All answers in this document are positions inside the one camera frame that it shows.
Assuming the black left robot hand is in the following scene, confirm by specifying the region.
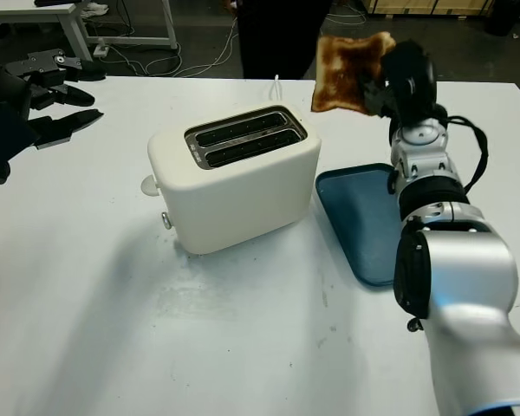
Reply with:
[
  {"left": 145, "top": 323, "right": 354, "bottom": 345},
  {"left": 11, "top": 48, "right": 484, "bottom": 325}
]
[{"left": 0, "top": 49, "right": 107, "bottom": 151}]

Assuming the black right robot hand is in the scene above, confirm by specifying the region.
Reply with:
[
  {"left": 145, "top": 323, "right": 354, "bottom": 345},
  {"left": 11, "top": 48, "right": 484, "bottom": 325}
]
[{"left": 358, "top": 38, "right": 439, "bottom": 127}]

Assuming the browned toast slice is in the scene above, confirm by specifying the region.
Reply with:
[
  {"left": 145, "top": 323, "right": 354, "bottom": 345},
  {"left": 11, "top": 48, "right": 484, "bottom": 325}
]
[{"left": 310, "top": 30, "right": 398, "bottom": 116}]

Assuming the person in dark trousers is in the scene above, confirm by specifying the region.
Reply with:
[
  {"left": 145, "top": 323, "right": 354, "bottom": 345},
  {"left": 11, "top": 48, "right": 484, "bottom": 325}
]
[{"left": 224, "top": 0, "right": 333, "bottom": 80}]

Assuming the white two-slot toaster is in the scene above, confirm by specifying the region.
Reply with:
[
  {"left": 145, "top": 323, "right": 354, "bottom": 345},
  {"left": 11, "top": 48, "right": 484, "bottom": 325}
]
[{"left": 140, "top": 103, "right": 322, "bottom": 256}]

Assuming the wooden crate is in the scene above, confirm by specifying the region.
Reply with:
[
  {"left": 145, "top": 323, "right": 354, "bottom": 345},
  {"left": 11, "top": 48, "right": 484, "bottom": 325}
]
[{"left": 366, "top": 0, "right": 520, "bottom": 19}]

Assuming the black bin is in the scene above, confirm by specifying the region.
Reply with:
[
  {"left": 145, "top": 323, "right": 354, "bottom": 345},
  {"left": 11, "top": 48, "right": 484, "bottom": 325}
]
[{"left": 484, "top": 0, "right": 520, "bottom": 36}]

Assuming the dark blue plastic tray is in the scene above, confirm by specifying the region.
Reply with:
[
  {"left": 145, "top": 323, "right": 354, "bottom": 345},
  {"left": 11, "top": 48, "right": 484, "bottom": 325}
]
[{"left": 314, "top": 162, "right": 406, "bottom": 288}]

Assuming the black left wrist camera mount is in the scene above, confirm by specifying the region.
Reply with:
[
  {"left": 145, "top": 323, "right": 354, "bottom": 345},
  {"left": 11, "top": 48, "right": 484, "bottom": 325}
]
[{"left": 0, "top": 105, "right": 41, "bottom": 185}]

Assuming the white metal-frame desk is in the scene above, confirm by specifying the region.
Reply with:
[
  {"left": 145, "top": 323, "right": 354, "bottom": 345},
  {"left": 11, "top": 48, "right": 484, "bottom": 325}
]
[{"left": 0, "top": 0, "right": 179, "bottom": 62}]

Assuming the white floor cable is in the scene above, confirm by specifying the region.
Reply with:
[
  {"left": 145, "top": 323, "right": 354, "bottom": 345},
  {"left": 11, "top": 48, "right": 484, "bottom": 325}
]
[
  {"left": 112, "top": 19, "right": 244, "bottom": 80},
  {"left": 327, "top": 8, "right": 367, "bottom": 26}
]

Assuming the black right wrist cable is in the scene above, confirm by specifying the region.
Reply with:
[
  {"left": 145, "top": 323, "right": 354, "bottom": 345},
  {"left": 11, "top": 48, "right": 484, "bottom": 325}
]
[{"left": 439, "top": 110, "right": 490, "bottom": 192}]

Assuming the white toaster power cord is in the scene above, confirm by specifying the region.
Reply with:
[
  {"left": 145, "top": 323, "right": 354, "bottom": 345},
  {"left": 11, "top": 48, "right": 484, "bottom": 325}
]
[{"left": 268, "top": 74, "right": 285, "bottom": 105}]

